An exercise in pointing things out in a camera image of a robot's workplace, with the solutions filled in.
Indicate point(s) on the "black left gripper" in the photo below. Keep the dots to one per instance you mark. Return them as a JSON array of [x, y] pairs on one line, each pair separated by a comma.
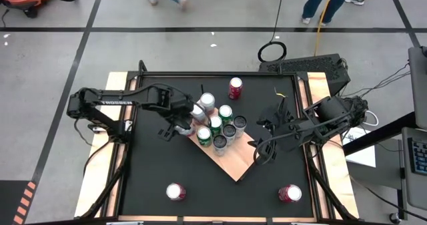
[[178, 111]]

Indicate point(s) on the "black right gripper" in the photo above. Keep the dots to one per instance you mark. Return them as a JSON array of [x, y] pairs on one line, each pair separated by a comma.
[[287, 136]]

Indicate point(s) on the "green Sprite can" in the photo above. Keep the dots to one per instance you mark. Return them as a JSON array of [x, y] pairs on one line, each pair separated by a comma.
[[225, 112], [204, 135], [215, 122]]

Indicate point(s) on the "silver Celsius energy drink can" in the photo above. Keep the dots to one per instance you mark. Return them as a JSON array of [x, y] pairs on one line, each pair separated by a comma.
[[219, 143], [229, 131], [239, 122]]

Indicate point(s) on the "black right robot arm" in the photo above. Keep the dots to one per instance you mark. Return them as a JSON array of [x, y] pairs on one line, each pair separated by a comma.
[[333, 115]]

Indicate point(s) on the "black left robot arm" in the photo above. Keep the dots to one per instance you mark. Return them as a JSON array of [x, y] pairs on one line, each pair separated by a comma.
[[113, 101]]

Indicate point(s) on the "wooden board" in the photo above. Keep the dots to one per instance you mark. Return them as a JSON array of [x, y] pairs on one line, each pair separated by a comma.
[[237, 158]]

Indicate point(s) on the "red cola can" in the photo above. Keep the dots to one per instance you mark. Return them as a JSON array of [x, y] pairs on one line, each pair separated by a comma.
[[235, 86], [291, 193], [175, 191]]

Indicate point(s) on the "black computer tower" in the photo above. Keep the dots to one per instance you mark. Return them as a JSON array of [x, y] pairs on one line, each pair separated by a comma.
[[300, 66]]

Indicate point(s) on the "white printed paper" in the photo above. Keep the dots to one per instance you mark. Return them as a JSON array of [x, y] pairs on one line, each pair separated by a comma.
[[362, 151]]

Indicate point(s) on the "black desk support bar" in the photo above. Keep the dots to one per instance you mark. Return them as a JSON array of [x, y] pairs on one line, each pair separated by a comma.
[[380, 133]]

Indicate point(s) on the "black caster wheel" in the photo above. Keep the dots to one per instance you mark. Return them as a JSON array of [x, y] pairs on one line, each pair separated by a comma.
[[394, 217]]

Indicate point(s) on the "dark computer keyboard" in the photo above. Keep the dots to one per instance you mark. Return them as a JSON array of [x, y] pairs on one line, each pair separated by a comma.
[[419, 156]]

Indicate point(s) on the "grey keyboard tray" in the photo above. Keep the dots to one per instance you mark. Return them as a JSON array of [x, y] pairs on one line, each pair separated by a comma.
[[410, 191]]

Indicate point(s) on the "grey flat panel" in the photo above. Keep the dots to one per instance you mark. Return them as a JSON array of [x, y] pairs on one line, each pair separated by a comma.
[[418, 84]]

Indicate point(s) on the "black orange striped mat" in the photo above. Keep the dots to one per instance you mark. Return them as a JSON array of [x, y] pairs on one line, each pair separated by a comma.
[[23, 201]]

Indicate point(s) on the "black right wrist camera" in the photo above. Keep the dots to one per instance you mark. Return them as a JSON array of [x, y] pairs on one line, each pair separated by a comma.
[[267, 153]]

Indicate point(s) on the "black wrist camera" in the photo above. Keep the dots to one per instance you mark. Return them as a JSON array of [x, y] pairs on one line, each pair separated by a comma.
[[165, 133], [267, 153]]

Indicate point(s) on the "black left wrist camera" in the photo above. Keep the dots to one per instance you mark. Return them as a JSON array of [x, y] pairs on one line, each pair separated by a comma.
[[165, 133]]

